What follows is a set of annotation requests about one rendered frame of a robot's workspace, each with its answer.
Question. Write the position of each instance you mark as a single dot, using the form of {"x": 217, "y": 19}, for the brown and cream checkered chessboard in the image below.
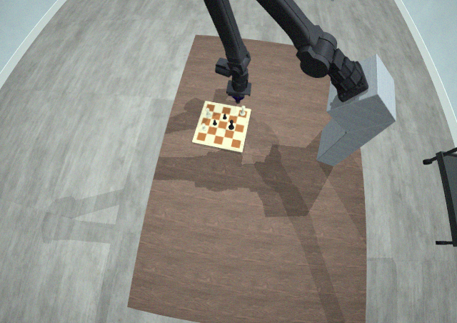
{"x": 221, "y": 136}

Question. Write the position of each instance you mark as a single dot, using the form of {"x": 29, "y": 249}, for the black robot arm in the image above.
{"x": 317, "y": 50}

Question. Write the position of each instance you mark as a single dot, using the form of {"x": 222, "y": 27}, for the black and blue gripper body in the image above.
{"x": 238, "y": 89}

